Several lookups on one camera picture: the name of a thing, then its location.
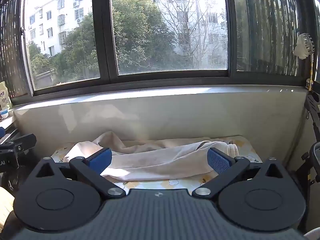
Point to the small white blue jar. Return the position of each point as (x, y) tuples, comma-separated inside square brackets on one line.
[(4, 114)]

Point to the dark washing machine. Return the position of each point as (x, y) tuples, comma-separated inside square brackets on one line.
[(15, 182)]

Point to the cream ribbed pants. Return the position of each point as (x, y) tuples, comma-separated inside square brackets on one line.
[(155, 160)]

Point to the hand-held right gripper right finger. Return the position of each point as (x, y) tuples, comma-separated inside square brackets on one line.
[(218, 163)]

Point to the dark framed window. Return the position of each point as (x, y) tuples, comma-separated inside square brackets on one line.
[(105, 30)]

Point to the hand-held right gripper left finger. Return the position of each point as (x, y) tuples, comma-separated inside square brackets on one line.
[(98, 160)]

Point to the beige upholstered chair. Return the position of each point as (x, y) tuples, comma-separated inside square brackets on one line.
[(5, 205)]

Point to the floral checkered tablecloth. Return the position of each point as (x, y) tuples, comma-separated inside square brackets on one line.
[(180, 185)]

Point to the black exercise bike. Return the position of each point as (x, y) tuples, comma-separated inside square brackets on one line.
[(312, 105)]

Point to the white duster with pole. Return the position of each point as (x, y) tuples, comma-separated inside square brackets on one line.
[(302, 47)]

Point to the white detergent pouch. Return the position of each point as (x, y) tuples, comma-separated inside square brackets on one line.
[(4, 97)]

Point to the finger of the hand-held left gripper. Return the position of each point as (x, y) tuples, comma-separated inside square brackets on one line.
[(25, 141), (2, 131)]

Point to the dark lattice window screen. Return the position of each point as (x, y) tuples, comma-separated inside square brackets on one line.
[(270, 30), (12, 42)]

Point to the white countertop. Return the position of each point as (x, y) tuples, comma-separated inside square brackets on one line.
[(6, 124)]

